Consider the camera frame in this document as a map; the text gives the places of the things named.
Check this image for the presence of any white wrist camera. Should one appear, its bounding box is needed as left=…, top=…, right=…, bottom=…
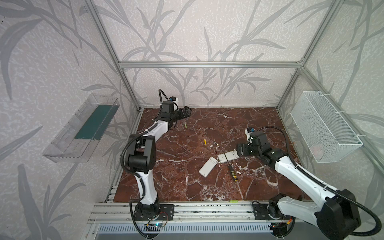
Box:
left=169, top=96, right=179, bottom=105
left=245, top=127, right=255, bottom=140

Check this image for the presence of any aluminium mounting rail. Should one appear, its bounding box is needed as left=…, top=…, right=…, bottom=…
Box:
left=86, top=200, right=340, bottom=224

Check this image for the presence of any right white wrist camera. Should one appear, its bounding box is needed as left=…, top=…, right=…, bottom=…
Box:
left=245, top=127, right=255, bottom=140

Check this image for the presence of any clear plastic wall bin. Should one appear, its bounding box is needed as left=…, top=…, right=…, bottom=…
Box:
left=43, top=94, right=120, bottom=163

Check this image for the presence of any aluminium frame crossbar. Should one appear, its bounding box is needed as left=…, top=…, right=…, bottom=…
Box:
left=119, top=61, right=301, bottom=69

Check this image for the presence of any black yellow screwdriver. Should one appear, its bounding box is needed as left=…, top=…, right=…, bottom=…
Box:
left=229, top=165, right=238, bottom=182

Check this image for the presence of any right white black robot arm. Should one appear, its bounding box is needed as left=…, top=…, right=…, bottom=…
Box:
left=237, top=128, right=382, bottom=240

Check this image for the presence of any white remote control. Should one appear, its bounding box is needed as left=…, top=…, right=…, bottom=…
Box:
left=199, top=157, right=218, bottom=178
left=218, top=151, right=240, bottom=164

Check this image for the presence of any white wire mesh basket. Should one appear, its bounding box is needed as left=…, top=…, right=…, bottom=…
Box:
left=291, top=91, right=363, bottom=164

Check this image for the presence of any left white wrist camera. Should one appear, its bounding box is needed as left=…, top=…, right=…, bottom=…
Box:
left=169, top=96, right=179, bottom=105

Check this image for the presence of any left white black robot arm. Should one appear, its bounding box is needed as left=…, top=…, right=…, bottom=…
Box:
left=120, top=98, right=192, bottom=221

